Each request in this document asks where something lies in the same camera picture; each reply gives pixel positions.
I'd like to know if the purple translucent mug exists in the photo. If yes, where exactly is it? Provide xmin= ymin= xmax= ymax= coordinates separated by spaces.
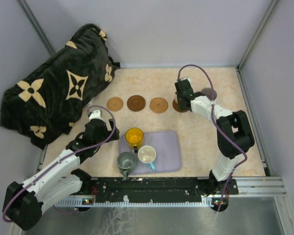
xmin=201 ymin=88 xmax=217 ymax=100

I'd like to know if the woven rattan coaster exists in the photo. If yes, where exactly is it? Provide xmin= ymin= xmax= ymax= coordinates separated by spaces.
xmin=149 ymin=97 xmax=169 ymax=114
xmin=106 ymin=97 xmax=124 ymax=112

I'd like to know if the dark brown wooden coaster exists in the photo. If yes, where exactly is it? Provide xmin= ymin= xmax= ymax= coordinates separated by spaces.
xmin=127 ymin=95 xmax=146 ymax=112

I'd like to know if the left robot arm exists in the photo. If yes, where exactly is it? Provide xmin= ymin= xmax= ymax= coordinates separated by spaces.
xmin=2 ymin=105 xmax=120 ymax=231

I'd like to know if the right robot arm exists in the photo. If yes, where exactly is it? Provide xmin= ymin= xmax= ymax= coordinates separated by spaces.
xmin=174 ymin=77 xmax=255 ymax=194

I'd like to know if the yellow mug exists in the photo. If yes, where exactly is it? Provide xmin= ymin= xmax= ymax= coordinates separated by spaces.
xmin=125 ymin=127 xmax=144 ymax=153

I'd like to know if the grey green mug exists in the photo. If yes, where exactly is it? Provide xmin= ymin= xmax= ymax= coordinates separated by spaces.
xmin=117 ymin=152 xmax=138 ymax=180

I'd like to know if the black floral plush blanket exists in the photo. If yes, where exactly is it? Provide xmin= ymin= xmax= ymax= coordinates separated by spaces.
xmin=0 ymin=23 xmax=120 ymax=148

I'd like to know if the lavender plastic tray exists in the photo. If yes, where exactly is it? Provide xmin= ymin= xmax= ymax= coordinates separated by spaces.
xmin=119 ymin=131 xmax=181 ymax=175

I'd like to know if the cream mug blue handle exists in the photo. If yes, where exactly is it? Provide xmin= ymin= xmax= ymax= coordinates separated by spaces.
xmin=138 ymin=145 xmax=157 ymax=171

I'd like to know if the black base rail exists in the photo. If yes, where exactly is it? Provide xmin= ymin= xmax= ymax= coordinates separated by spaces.
xmin=73 ymin=177 xmax=225 ymax=203

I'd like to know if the aluminium frame front rail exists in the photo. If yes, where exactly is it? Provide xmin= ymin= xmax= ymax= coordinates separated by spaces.
xmin=19 ymin=176 xmax=287 ymax=208

